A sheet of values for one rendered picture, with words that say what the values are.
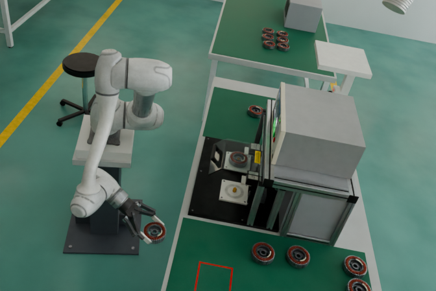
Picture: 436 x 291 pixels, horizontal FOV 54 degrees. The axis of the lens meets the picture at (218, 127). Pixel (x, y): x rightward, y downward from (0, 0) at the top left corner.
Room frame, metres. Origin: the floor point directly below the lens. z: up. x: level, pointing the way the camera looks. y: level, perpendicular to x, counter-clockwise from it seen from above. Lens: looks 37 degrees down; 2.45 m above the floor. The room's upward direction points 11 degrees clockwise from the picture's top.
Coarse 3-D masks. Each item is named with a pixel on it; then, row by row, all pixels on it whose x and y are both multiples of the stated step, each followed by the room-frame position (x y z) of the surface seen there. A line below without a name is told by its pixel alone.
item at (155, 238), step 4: (148, 224) 1.34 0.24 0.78; (152, 224) 1.35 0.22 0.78; (156, 224) 1.35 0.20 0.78; (160, 224) 1.35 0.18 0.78; (144, 228) 1.31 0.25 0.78; (148, 228) 1.32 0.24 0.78; (152, 228) 1.34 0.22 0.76; (156, 228) 1.34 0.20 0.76; (160, 228) 1.33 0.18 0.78; (164, 228) 1.34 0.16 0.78; (144, 232) 1.29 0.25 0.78; (148, 232) 1.30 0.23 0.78; (152, 232) 1.32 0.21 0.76; (156, 232) 1.31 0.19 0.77; (160, 232) 1.32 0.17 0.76; (164, 232) 1.31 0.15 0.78; (148, 236) 1.27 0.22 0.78; (152, 236) 1.28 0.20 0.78; (156, 236) 1.28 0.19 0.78; (160, 236) 1.29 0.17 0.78; (164, 236) 1.29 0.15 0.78; (152, 240) 1.26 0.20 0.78; (156, 240) 1.26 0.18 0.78; (160, 240) 1.27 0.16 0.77
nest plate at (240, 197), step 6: (222, 180) 1.74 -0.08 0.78; (222, 186) 1.69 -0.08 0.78; (228, 186) 1.70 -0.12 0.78; (234, 186) 1.71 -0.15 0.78; (240, 186) 1.72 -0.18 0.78; (246, 186) 1.73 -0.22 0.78; (222, 192) 1.64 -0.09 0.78; (228, 192) 1.65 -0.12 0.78; (234, 192) 1.66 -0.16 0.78; (240, 192) 1.67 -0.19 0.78; (246, 192) 1.68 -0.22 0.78; (222, 198) 1.60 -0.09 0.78; (228, 198) 1.61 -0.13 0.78; (234, 198) 1.62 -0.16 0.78; (240, 198) 1.63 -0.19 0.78; (246, 198) 1.64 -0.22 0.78; (246, 204) 1.60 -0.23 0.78
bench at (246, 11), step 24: (240, 0) 4.59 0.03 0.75; (264, 0) 4.74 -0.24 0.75; (240, 24) 3.96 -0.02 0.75; (264, 24) 4.07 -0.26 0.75; (216, 48) 3.36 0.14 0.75; (240, 48) 3.45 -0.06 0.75; (264, 48) 3.54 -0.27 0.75; (312, 48) 3.74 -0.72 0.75; (288, 72) 3.24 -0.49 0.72; (312, 72) 3.27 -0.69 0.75
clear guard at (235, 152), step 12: (216, 144) 1.75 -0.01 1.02; (228, 144) 1.71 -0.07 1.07; (240, 144) 1.73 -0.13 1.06; (252, 144) 1.75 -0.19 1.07; (216, 156) 1.64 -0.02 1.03; (228, 156) 1.62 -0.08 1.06; (240, 156) 1.64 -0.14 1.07; (252, 156) 1.65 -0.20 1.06; (216, 168) 1.54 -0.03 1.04; (228, 168) 1.53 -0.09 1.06; (240, 168) 1.55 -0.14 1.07; (252, 168) 1.57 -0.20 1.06
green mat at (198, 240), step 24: (192, 240) 1.32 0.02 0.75; (216, 240) 1.35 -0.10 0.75; (240, 240) 1.38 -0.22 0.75; (264, 240) 1.41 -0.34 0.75; (288, 240) 1.43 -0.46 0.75; (192, 264) 1.19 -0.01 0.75; (240, 264) 1.24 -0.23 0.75; (288, 264) 1.29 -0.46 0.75; (312, 264) 1.32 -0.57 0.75; (336, 264) 1.34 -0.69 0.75; (168, 288) 1.05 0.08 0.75; (192, 288) 1.07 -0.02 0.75; (216, 288) 1.09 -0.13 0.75; (240, 288) 1.11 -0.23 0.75; (264, 288) 1.14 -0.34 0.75; (288, 288) 1.16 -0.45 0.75; (312, 288) 1.19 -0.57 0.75; (336, 288) 1.21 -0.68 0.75
